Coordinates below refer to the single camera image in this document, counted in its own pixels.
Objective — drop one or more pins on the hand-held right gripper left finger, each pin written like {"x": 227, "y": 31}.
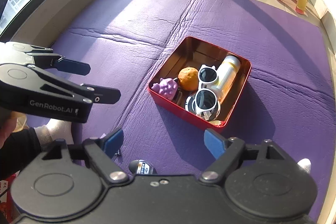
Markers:
{"x": 113, "y": 140}

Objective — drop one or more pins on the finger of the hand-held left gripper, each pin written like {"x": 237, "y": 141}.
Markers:
{"x": 105, "y": 96}
{"x": 73, "y": 66}

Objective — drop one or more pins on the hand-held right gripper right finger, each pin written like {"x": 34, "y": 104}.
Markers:
{"x": 214, "y": 145}

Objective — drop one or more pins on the small black labelled container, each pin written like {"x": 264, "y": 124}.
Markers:
{"x": 143, "y": 167}

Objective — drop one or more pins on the red metal tin box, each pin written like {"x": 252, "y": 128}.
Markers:
{"x": 183, "y": 113}

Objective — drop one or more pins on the white round sunglasses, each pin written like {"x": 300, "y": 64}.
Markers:
{"x": 207, "y": 98}

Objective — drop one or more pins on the purple spiky toy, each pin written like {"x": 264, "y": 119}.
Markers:
{"x": 165, "y": 87}

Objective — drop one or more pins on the orange fruit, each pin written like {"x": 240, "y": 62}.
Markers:
{"x": 188, "y": 79}

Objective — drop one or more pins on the white yellow plastic bottle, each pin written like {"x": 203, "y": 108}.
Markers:
{"x": 228, "y": 74}

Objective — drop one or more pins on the person's left hand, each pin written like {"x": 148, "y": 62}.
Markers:
{"x": 5, "y": 132}

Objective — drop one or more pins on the silver nail clipper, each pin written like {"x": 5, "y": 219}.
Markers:
{"x": 117, "y": 153}

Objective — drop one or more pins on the person's left leg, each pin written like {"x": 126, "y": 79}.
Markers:
{"x": 52, "y": 129}

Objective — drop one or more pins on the person's leg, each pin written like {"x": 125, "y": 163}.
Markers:
{"x": 52, "y": 129}
{"x": 305, "y": 165}

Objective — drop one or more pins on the purple floor mat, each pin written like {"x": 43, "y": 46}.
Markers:
{"x": 131, "y": 29}

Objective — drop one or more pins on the person's right leg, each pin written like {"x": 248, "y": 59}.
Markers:
{"x": 305, "y": 165}

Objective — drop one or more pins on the red printed flat object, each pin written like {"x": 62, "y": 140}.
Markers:
{"x": 5, "y": 195}

